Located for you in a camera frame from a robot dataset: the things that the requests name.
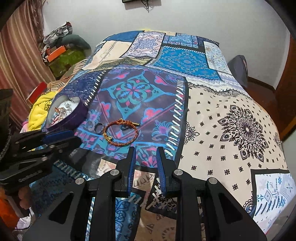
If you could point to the pile of clothes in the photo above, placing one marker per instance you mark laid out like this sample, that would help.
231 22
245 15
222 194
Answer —
63 36

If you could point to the purple heart jewelry box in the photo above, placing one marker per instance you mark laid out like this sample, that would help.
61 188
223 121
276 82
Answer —
66 113

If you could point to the striped beige blanket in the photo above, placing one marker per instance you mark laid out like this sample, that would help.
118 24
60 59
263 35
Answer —
57 85

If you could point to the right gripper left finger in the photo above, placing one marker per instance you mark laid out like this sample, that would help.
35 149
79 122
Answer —
126 166

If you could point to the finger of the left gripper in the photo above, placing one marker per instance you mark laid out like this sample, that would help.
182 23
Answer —
65 146
57 136

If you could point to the striped red curtain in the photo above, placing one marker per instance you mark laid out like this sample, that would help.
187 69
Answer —
22 66

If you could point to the green covered side table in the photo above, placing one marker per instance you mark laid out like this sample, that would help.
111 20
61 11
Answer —
65 61

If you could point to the blue patchwork bedspread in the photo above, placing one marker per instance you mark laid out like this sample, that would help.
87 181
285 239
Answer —
175 91

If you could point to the person's left hand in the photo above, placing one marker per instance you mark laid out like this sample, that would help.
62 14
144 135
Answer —
24 195

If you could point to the yellow cartoon blanket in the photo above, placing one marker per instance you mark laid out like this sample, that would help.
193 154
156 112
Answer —
39 111

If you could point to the white printed papers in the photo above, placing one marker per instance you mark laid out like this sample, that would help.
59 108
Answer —
24 224

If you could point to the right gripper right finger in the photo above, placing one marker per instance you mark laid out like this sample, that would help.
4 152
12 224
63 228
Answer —
168 185

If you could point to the orange shoe box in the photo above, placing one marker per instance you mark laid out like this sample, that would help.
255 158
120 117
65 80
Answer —
56 53

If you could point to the red white box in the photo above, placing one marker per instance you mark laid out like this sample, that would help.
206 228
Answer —
36 93

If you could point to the small wall monitor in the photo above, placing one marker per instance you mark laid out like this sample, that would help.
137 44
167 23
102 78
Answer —
128 1

